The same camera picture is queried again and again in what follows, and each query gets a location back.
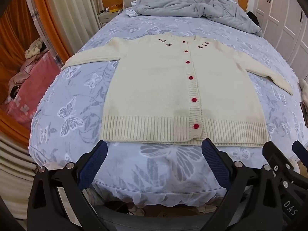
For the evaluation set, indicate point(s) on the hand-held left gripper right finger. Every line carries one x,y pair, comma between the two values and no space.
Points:
215,165

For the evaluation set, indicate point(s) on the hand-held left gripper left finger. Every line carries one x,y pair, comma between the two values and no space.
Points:
94,164

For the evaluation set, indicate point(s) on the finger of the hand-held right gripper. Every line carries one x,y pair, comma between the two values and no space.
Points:
274,155
300,151

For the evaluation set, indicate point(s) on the cream knitted cardigan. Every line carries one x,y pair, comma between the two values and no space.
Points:
154,89

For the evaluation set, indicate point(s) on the bed with butterfly sheet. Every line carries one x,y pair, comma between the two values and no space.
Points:
79,96

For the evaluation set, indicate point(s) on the pink floral blanket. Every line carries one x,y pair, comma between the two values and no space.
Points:
31,86

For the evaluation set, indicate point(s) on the beige crumpled cloth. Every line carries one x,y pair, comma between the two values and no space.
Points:
35,48

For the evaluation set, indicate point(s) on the white wardrobe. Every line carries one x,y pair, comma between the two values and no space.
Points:
281,16

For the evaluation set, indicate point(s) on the black bag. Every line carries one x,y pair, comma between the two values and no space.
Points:
253,18

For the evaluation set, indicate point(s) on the white nightstand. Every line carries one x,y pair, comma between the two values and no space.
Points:
107,19

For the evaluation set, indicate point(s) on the cream curtain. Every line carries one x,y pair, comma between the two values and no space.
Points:
72,12

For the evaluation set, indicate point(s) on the orange curtain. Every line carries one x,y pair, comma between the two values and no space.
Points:
16,28

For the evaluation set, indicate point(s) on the grey duvet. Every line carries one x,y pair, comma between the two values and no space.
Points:
192,3

